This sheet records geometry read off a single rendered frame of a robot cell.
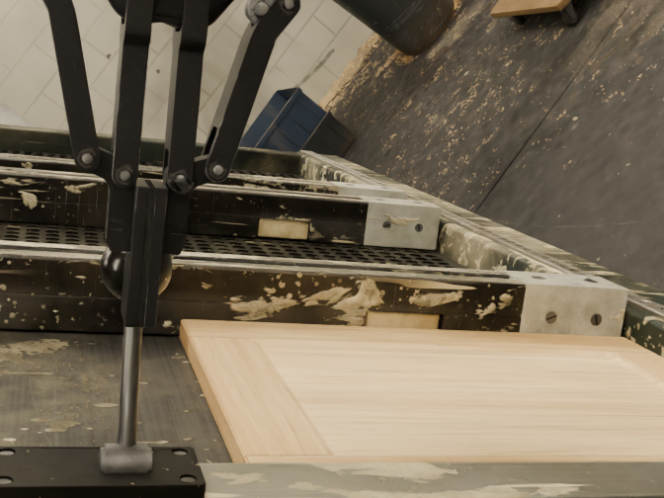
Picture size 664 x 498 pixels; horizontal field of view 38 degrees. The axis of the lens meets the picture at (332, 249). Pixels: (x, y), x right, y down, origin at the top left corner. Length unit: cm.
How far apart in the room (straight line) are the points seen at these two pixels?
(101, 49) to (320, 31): 136
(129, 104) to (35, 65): 546
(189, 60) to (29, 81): 547
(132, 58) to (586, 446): 45
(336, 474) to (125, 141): 23
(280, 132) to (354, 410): 436
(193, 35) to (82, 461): 23
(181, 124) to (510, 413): 42
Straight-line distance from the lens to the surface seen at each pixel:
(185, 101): 47
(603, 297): 107
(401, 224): 153
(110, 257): 51
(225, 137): 47
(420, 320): 99
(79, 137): 46
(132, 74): 46
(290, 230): 148
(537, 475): 61
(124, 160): 46
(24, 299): 91
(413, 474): 58
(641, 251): 276
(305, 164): 237
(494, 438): 73
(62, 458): 53
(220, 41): 604
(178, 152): 47
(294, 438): 66
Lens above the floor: 155
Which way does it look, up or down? 20 degrees down
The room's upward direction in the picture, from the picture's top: 53 degrees counter-clockwise
